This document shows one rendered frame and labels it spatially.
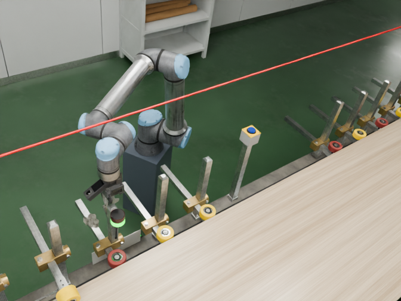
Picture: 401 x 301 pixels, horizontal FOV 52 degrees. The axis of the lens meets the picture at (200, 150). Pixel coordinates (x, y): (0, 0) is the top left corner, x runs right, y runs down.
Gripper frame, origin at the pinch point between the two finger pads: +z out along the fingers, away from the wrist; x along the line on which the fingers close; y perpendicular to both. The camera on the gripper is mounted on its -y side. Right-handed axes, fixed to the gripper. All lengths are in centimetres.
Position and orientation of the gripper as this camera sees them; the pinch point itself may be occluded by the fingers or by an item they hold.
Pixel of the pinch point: (106, 206)
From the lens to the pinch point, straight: 188.4
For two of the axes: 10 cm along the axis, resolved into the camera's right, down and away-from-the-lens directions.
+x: -5.9, -6.1, 5.3
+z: -1.2, 7.1, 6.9
